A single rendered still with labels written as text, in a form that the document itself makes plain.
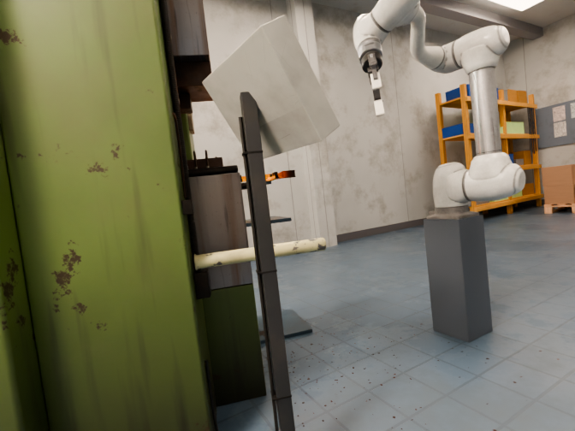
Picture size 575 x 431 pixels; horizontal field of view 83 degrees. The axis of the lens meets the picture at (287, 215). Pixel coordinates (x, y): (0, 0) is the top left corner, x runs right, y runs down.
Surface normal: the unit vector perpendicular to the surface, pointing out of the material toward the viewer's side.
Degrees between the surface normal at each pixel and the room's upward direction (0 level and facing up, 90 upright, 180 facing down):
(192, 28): 90
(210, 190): 90
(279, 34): 90
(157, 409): 90
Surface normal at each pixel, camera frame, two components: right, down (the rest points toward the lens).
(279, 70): -0.64, 0.60
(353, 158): 0.48, -0.01
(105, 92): 0.19, 0.03
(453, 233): -0.87, 0.12
